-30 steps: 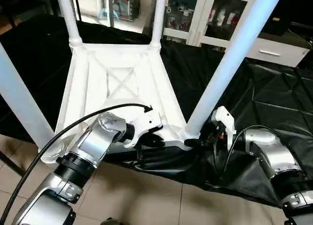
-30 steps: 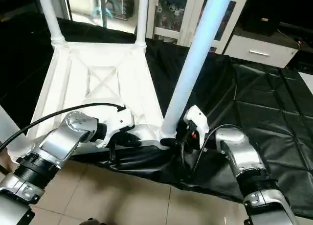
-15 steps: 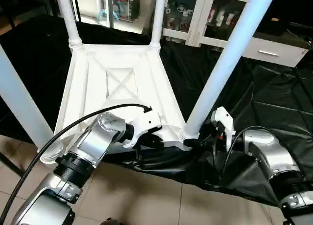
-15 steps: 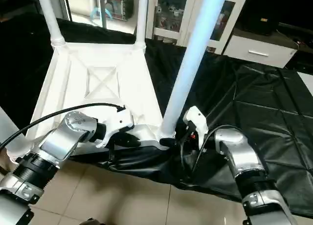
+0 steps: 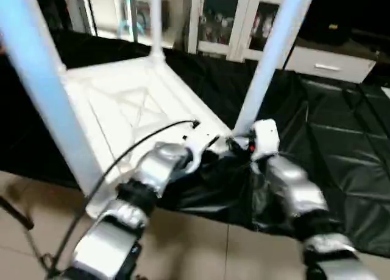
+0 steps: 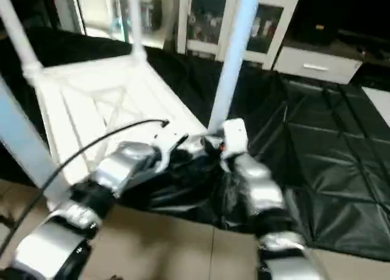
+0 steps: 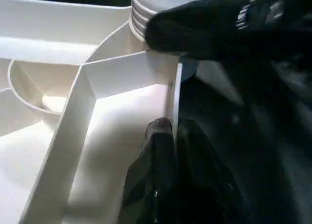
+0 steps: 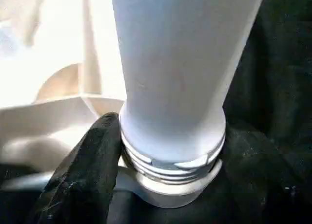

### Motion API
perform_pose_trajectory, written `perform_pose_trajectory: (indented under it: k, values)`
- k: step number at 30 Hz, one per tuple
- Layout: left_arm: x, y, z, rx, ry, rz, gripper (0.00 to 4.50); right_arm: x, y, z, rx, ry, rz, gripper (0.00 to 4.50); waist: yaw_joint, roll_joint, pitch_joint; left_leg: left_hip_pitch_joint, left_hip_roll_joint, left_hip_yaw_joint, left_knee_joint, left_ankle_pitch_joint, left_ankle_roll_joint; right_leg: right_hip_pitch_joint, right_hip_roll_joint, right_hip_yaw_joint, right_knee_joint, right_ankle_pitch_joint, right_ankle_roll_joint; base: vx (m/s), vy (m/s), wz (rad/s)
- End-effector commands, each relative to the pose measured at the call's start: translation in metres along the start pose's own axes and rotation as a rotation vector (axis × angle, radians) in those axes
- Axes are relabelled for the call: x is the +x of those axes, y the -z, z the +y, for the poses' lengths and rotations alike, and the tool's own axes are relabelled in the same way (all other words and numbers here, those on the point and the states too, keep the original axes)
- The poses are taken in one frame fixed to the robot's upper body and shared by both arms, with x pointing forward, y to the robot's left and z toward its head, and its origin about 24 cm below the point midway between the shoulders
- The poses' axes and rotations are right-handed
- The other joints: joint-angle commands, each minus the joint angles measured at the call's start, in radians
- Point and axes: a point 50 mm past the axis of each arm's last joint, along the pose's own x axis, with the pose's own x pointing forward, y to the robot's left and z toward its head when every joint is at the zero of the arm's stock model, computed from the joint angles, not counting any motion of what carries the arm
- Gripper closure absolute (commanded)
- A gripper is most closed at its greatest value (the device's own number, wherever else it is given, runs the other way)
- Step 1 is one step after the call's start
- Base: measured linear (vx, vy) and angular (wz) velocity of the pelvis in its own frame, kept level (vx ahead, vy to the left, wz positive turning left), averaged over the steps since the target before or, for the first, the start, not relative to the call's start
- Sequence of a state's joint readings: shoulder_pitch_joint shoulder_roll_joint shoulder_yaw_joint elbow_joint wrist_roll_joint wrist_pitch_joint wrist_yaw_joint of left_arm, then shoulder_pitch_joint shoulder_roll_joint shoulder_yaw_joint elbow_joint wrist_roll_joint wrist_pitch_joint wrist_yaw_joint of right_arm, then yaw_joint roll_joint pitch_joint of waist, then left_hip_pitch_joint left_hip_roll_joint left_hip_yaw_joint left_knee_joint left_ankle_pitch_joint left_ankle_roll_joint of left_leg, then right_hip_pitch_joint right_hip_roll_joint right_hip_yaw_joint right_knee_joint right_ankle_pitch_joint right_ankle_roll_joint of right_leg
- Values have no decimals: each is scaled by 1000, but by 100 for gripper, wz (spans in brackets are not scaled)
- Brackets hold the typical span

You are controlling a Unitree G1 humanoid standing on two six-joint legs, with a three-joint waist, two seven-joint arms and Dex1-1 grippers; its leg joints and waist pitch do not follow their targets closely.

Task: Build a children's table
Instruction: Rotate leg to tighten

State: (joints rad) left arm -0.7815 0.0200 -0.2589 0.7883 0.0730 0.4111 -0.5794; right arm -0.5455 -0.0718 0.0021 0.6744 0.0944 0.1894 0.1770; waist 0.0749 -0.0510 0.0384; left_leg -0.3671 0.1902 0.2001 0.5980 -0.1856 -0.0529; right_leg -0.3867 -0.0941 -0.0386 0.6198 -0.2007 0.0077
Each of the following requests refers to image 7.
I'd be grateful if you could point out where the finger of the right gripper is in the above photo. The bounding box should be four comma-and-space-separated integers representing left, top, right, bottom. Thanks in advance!
145, 0, 312, 62

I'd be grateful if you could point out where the white plastic table leg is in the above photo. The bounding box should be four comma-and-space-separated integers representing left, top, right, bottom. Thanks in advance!
128, 0, 222, 42

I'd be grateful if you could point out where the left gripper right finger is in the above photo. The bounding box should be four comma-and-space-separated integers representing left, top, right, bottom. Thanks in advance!
176, 121, 249, 224

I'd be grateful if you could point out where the white plastic table top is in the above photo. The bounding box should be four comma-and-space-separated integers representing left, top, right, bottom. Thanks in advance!
0, 0, 198, 224

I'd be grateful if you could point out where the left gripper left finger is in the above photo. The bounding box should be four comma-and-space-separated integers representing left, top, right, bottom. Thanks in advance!
118, 118, 179, 224

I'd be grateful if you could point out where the black work mat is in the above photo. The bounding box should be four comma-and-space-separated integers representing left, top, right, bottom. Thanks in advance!
0, 0, 312, 224

